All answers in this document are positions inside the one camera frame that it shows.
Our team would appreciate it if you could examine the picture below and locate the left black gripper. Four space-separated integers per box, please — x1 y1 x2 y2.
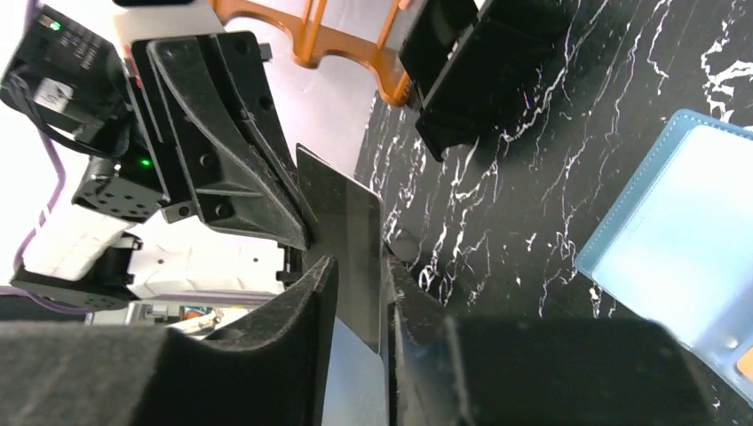
130 32 313 250

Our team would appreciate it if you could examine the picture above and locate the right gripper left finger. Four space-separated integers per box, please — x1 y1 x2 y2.
1 256 338 425

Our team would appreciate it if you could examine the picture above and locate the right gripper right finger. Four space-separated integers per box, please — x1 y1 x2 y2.
384 256 712 425

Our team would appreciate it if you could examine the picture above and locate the black credit card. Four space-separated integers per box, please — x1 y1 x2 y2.
296 145 383 353

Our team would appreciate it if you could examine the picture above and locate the blue card holder wallet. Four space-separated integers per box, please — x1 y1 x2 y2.
575 109 752 400

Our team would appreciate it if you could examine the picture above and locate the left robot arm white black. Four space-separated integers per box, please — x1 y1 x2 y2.
1 1 310 311

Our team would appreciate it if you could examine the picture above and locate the black plastic card box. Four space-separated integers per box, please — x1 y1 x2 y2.
399 1 575 162

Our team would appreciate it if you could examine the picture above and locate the orange wooden shelf rack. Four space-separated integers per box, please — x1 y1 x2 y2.
210 0 410 107

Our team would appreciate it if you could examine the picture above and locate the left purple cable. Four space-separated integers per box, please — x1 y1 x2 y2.
0 0 90 310

